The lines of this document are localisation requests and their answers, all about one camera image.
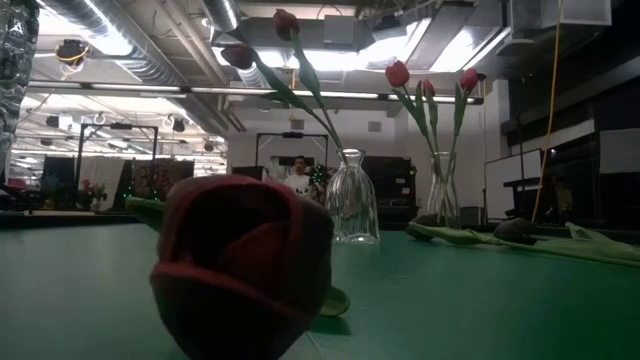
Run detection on ribbed clear glass vase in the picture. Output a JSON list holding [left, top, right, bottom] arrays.
[[324, 148, 381, 245]]

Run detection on black artificial tulip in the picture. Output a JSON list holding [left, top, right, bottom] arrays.
[[493, 217, 640, 264], [405, 213, 640, 269]]

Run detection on dark red artificial tulip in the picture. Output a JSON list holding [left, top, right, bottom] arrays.
[[124, 173, 351, 360], [219, 43, 346, 151], [272, 8, 346, 151]]

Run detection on light red artificial tulip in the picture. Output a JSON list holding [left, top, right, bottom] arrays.
[[442, 67, 481, 226], [384, 59, 451, 226]]

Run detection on square clear glass vase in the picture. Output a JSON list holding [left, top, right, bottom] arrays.
[[0, 0, 41, 176]]

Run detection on tall clear glass vase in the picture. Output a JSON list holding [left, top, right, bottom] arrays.
[[426, 151, 462, 230]]

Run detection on person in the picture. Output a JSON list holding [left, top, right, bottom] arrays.
[[283, 155, 314, 199]]

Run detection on black standing panel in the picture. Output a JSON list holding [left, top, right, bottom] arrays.
[[230, 165, 265, 181], [41, 155, 77, 211]]

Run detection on black cabinet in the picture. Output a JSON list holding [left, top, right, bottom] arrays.
[[372, 155, 417, 224]]

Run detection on grey ceiling box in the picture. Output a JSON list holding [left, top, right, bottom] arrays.
[[323, 14, 359, 47]]

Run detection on small grey box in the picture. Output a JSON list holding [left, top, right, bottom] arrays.
[[459, 205, 485, 227]]

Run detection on patterned hanging cloth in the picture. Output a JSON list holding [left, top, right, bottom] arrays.
[[130, 159, 195, 201]]

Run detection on green table mat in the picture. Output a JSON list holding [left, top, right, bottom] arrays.
[[0, 222, 640, 360]]

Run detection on white board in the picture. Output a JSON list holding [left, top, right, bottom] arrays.
[[483, 148, 545, 221]]

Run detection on long ceiling light strip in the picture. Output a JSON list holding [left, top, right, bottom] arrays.
[[27, 81, 484, 105]]

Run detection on white hanging cloth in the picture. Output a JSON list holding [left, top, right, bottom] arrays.
[[78, 157, 126, 211]]

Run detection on background flower bunch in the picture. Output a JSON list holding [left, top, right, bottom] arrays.
[[79, 178, 109, 210]]

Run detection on black ceiling reel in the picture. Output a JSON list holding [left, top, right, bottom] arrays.
[[54, 38, 91, 66]]

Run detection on black gantry frame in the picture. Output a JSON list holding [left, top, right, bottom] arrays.
[[255, 131, 330, 169]]

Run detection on small silver ceiling duct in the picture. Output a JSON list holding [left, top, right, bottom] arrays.
[[202, 0, 241, 32]]

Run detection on large silver ceiling duct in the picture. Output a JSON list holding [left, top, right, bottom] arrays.
[[42, 0, 231, 136]]

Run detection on yellow hanging cord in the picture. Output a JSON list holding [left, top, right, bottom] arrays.
[[531, 0, 565, 224]]

